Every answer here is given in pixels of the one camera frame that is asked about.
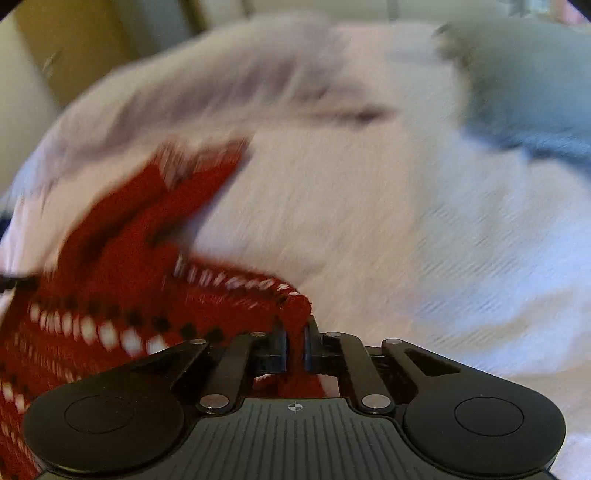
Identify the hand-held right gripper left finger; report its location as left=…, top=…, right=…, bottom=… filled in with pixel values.
left=133, top=319, right=291, bottom=415

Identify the grey-blue cloth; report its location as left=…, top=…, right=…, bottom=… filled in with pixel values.
left=434, top=18, right=591, bottom=174

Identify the tan wooden cabinet door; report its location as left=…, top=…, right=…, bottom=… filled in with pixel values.
left=16, top=0, right=144, bottom=109

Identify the white textured bed blanket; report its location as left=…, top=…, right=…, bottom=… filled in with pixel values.
left=0, top=18, right=591, bottom=480

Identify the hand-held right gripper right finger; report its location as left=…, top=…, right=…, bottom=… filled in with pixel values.
left=302, top=316, right=463, bottom=415

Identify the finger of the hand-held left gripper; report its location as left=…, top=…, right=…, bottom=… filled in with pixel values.
left=0, top=275, right=41, bottom=293

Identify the red patterned knit sweater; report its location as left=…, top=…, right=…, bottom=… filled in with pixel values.
left=0, top=136, right=342, bottom=480

